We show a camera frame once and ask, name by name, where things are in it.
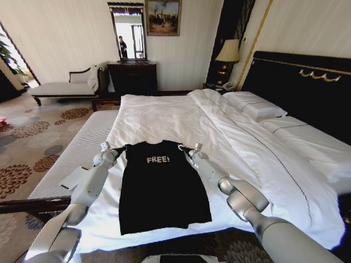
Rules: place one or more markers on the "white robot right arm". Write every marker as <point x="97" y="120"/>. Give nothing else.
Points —
<point x="246" y="197"/>

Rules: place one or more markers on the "white pillow gold stripe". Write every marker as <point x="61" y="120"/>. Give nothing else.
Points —
<point x="255" y="105"/>

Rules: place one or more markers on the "pink object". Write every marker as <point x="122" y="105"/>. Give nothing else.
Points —
<point x="3" y="124"/>

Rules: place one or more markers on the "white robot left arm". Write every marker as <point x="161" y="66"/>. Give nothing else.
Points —
<point x="90" y="182"/>

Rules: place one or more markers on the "white duvet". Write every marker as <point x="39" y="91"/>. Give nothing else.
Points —
<point x="192" y="123"/>

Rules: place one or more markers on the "white cloth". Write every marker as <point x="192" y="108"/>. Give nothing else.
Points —
<point x="93" y="78"/>

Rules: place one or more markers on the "white chaise longue dark frame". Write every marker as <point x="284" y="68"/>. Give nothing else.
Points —
<point x="63" y="89"/>

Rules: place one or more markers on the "dark framed wall mirror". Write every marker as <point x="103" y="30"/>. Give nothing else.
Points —
<point x="129" y="30"/>

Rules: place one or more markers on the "dark wooden dresser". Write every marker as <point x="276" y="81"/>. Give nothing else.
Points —
<point x="133" y="78"/>

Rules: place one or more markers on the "framed painting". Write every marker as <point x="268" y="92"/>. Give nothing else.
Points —
<point x="163" y="17"/>

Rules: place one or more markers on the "black headboard gold ornament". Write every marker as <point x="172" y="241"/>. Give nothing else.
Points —
<point x="301" y="90"/>

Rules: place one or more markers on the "person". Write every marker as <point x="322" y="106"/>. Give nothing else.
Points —
<point x="123" y="46"/>

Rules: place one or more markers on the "black T-shirt FREE print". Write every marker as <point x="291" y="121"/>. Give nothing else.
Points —
<point x="164" y="191"/>

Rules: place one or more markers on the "table lamp cream shade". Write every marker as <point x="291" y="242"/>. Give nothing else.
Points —
<point x="228" y="50"/>

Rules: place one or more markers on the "white telephone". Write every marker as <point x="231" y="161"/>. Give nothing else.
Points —
<point x="227" y="86"/>

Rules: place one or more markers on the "white robot front shell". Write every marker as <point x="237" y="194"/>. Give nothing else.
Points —
<point x="176" y="259"/>

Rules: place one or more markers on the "white flat pillow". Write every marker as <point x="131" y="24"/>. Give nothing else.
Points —
<point x="315" y="142"/>

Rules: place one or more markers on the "dark nightstand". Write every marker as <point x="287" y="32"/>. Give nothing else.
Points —
<point x="212" y="86"/>

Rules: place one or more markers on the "gold wall trim strip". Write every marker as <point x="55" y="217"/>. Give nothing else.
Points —
<point x="252" y="46"/>

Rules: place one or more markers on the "white ribbed mattress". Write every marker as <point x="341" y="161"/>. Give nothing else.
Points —
<point x="76" y="145"/>

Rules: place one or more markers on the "green potted plant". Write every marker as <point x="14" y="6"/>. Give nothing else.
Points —
<point x="8" y="54"/>

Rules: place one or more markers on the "dark wooden bed frame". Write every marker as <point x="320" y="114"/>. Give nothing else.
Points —
<point x="35" y="205"/>

